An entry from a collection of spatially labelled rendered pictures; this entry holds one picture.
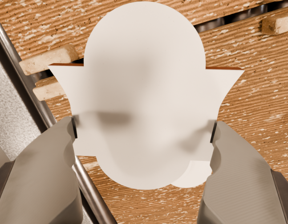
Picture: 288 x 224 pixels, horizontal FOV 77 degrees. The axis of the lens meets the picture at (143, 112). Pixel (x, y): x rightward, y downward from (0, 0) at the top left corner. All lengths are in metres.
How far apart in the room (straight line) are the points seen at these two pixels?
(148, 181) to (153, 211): 0.25
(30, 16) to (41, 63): 0.05
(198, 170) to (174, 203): 0.11
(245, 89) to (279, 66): 0.05
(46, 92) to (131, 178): 0.14
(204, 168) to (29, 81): 0.28
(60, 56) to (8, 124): 0.18
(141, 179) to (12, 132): 0.26
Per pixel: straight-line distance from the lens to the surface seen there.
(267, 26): 0.24
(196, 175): 0.31
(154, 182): 0.16
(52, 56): 0.22
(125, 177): 0.16
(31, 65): 0.24
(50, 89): 0.24
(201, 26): 0.25
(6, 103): 0.34
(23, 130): 0.35
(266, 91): 0.29
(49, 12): 0.25
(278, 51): 0.27
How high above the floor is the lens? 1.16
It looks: 62 degrees down
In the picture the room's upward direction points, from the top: 179 degrees counter-clockwise
